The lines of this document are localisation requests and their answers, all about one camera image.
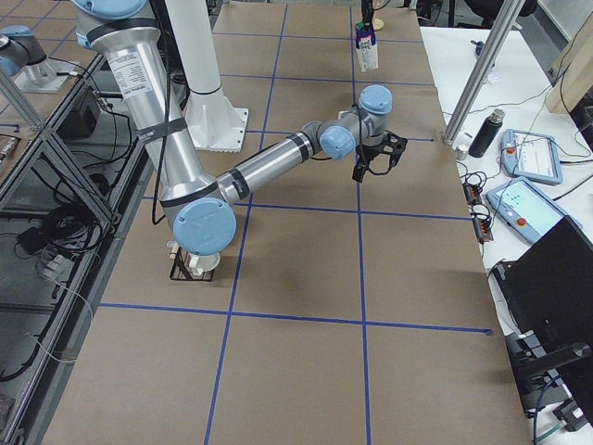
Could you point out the black power box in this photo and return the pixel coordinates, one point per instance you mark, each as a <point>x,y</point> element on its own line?
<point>82,117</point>

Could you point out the upper teach pendant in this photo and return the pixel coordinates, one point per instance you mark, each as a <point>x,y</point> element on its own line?
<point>531,155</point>

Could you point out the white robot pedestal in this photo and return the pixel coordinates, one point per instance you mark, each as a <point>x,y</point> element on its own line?
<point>213,122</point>

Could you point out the wooden rack handle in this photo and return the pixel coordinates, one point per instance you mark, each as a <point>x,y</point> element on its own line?
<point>173,252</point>

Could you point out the wooden round-base stand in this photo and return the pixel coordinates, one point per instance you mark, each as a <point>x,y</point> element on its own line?
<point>368,9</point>

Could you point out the black wire rack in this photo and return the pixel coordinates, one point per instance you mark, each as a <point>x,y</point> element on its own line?
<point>181,271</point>

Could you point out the black laptop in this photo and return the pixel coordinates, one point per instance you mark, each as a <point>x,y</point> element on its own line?
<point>549,289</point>

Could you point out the aluminium frame post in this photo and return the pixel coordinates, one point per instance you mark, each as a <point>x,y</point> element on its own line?
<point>508,14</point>

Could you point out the teach pendant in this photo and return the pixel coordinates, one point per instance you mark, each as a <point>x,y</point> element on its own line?
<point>531,155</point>
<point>525,208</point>

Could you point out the black water bottle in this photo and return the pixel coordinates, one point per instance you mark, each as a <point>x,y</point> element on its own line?
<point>486,134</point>

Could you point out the milk carton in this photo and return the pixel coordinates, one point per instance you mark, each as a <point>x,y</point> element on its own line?
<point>366,46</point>

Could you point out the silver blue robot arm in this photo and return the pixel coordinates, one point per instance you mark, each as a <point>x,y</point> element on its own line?
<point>198,205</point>

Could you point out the lower teach pendant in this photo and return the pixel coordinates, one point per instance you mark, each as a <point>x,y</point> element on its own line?
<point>525,208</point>

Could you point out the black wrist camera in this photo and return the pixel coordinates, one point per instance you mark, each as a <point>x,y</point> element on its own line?
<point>359,170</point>

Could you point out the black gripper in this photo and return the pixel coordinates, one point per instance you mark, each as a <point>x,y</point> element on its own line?
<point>373,145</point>

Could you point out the white mug in rack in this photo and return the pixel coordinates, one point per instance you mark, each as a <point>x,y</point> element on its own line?
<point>200,264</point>

